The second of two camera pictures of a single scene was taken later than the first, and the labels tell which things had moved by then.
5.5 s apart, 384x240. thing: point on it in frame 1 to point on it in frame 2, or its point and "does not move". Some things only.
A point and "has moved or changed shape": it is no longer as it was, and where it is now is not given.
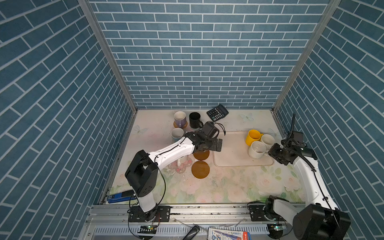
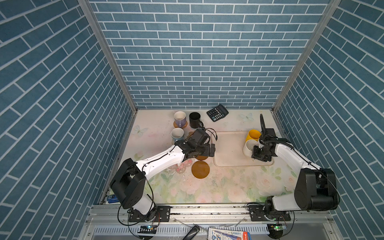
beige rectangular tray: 235,151 does not move
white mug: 257,150 has moved or changed shape
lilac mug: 180,118 does not move
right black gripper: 272,152 to 255,155
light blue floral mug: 177,134 does not move
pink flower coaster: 183,167 does not move
